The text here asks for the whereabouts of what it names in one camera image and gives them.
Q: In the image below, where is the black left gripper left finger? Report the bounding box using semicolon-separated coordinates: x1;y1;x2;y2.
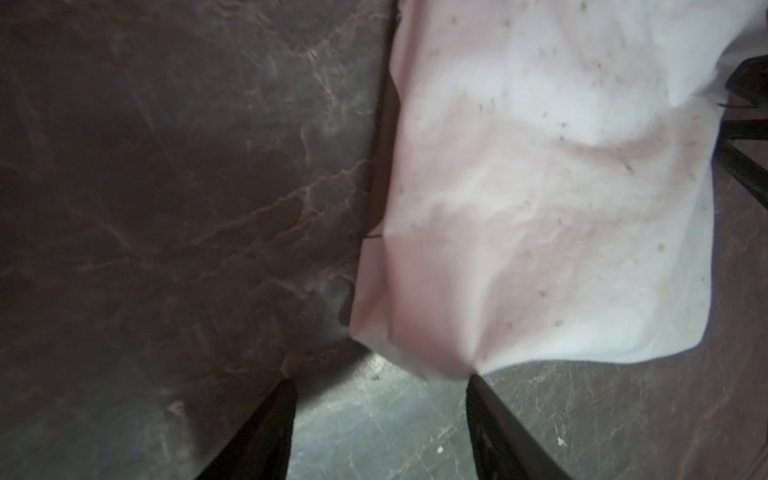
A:
196;379;298;480

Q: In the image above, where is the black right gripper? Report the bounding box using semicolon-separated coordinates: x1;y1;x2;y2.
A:
713;55;767;208

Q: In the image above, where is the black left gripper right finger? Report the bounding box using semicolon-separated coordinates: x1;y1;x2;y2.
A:
466;375;570;480

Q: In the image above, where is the white tank top navy trim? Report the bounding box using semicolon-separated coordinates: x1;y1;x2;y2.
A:
349;1;767;377

